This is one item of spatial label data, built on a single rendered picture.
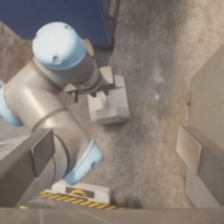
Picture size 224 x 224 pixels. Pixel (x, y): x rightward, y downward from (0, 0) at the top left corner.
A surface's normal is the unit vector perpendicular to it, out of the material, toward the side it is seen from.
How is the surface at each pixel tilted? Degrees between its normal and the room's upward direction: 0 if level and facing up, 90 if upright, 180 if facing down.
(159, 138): 0
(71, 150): 72
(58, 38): 0
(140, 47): 0
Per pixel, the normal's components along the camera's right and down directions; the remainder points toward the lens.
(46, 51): -0.15, -0.13
